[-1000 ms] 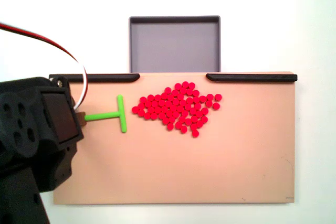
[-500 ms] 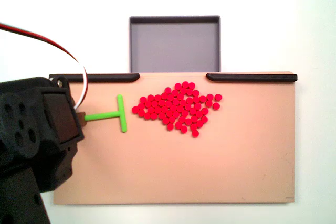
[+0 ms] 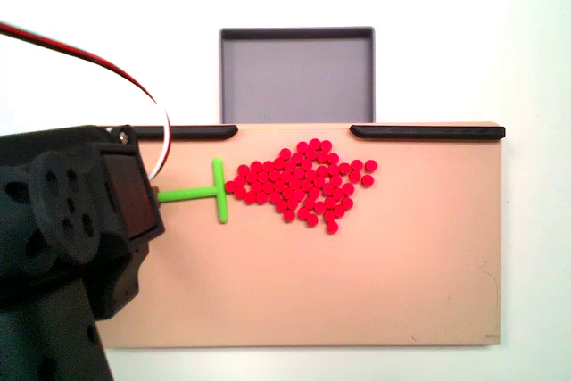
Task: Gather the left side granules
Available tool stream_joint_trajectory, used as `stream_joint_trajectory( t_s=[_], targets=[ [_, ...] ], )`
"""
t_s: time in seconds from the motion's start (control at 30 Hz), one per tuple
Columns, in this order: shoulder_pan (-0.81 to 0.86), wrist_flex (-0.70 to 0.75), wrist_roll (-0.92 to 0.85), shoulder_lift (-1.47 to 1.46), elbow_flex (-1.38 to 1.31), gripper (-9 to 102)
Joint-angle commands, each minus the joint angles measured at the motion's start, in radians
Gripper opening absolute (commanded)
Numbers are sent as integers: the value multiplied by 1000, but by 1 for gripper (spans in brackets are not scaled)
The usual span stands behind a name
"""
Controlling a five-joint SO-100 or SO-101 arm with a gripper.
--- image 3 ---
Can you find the red cylindrical granule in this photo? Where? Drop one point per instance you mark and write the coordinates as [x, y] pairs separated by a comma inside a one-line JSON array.
[[285, 153], [367, 180], [356, 165], [262, 197], [331, 227], [243, 170], [240, 193], [370, 165], [250, 196], [312, 219], [326, 145], [230, 186], [290, 215], [303, 146], [348, 202], [355, 176], [344, 168], [315, 144]]

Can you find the beige flat board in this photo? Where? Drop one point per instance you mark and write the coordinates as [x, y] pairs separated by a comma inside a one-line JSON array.
[[312, 287]]

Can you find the grey shallow tray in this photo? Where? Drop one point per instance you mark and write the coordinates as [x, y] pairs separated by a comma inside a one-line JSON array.
[[296, 77]]

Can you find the black foam edge rail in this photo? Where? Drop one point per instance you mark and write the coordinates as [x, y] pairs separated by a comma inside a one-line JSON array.
[[428, 133], [201, 132]]

